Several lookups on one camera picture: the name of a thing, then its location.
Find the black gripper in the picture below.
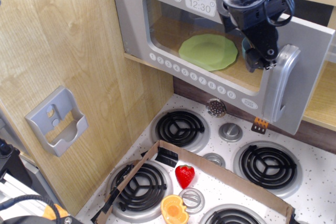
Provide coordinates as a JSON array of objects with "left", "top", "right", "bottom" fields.
[{"left": 217, "top": 0, "right": 293, "bottom": 73}]

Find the grey toy microwave door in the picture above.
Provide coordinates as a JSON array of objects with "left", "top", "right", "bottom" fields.
[{"left": 115, "top": 0, "right": 335, "bottom": 135}]

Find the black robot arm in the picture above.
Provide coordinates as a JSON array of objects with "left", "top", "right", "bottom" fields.
[{"left": 217, "top": 0, "right": 295, "bottom": 72}]

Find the blue toy bowl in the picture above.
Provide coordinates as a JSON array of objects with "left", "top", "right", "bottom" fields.
[{"left": 241, "top": 38, "right": 250, "bottom": 59}]

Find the green toy plate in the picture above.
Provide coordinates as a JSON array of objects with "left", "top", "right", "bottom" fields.
[{"left": 179, "top": 34, "right": 238, "bottom": 71}]

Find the silver toy skimmer spoon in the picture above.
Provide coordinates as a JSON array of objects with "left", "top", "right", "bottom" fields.
[{"left": 206, "top": 99, "right": 227, "bottom": 118}]

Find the orange toy spatula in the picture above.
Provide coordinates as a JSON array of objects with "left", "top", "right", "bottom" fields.
[{"left": 251, "top": 117, "right": 269, "bottom": 135}]

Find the grey back stove knob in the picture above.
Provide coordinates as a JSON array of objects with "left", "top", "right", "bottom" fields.
[{"left": 218, "top": 123, "right": 243, "bottom": 142}]

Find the grey stove knob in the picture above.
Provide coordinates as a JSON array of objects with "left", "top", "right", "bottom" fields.
[
  {"left": 218, "top": 123, "right": 243, "bottom": 142},
  {"left": 203, "top": 153, "right": 226, "bottom": 168},
  {"left": 179, "top": 188, "right": 205, "bottom": 215}
]

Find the back left stove burner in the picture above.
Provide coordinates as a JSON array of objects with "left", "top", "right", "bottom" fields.
[{"left": 150, "top": 109, "right": 210, "bottom": 153}]

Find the stove burner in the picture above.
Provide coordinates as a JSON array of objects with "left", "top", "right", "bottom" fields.
[
  {"left": 233, "top": 141, "right": 303, "bottom": 199},
  {"left": 199, "top": 204, "right": 266, "bottom": 224},
  {"left": 112, "top": 161, "right": 173, "bottom": 223},
  {"left": 150, "top": 109, "right": 210, "bottom": 153}
]

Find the back right stove burner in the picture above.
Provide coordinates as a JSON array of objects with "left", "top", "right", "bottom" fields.
[{"left": 233, "top": 141, "right": 303, "bottom": 199}]

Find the grey middle stove knob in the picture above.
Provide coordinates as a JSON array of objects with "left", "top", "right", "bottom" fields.
[{"left": 203, "top": 153, "right": 226, "bottom": 168}]

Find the brown cardboard barrier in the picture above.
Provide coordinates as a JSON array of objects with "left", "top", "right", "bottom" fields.
[{"left": 91, "top": 140, "right": 296, "bottom": 223}]

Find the red toy strawberry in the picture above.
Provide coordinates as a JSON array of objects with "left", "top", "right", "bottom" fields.
[{"left": 175, "top": 165, "right": 195, "bottom": 189}]

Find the grey front stove knob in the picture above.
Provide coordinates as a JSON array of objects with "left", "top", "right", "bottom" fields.
[{"left": 179, "top": 188, "right": 205, "bottom": 215}]

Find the front right stove burner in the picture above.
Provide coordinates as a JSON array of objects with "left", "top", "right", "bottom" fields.
[{"left": 199, "top": 204, "right": 266, "bottom": 224}]

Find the orange toy fruit half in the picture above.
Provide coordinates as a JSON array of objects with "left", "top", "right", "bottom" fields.
[{"left": 161, "top": 195, "right": 189, "bottom": 224}]

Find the front left stove burner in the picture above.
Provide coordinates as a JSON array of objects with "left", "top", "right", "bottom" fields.
[{"left": 112, "top": 161, "right": 173, "bottom": 223}]

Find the black equipment on left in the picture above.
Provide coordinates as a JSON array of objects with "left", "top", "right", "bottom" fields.
[{"left": 1, "top": 139, "right": 33, "bottom": 187}]

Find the grey wall phone holder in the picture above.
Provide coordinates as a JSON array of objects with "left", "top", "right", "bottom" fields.
[{"left": 25, "top": 86, "right": 89, "bottom": 157}]

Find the black braided cable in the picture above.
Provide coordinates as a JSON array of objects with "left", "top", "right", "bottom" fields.
[{"left": 0, "top": 194, "right": 61, "bottom": 224}]

